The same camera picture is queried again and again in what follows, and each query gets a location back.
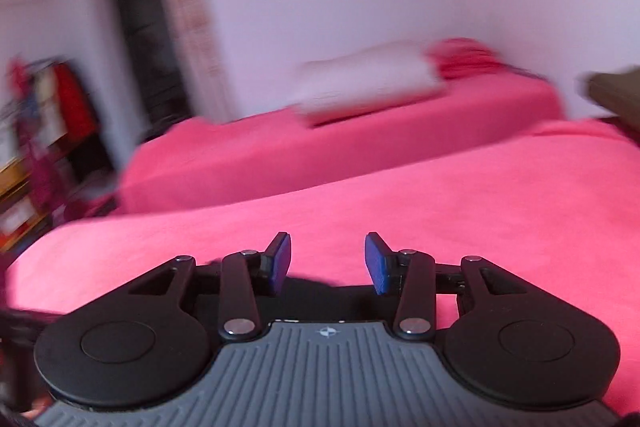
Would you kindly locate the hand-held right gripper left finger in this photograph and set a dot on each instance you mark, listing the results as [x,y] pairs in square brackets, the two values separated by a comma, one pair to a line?
[280,262]

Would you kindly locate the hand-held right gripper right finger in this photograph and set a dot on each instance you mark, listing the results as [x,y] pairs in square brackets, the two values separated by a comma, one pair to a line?
[377,264]

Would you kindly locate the hanging clothes rack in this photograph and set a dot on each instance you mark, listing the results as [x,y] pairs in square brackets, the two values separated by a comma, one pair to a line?
[37,177]

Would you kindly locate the pale patterned curtain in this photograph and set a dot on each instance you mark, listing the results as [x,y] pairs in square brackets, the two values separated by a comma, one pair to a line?
[195,17]

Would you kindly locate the wooden shelf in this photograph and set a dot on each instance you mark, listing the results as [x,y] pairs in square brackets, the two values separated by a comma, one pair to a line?
[20,219]

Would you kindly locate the folded pale pink quilt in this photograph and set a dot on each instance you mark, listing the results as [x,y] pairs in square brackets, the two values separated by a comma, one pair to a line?
[365,82]

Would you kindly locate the pale yellow shirt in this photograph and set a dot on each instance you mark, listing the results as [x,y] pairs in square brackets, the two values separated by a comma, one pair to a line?
[47,107]

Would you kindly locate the red jacket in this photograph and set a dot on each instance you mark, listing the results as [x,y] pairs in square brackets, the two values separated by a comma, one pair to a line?
[75,102]

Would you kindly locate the folded pink blanket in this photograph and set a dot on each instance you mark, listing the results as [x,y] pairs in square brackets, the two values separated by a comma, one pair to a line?
[465,57]

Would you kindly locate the dark doorway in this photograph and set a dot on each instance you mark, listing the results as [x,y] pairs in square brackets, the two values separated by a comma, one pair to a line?
[145,37]

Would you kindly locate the brown cushion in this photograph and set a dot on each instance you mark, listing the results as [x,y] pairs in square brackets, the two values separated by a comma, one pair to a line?
[615,97]

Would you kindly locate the bed with pink sheet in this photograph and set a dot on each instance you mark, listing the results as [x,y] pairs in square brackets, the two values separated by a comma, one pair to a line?
[350,142]

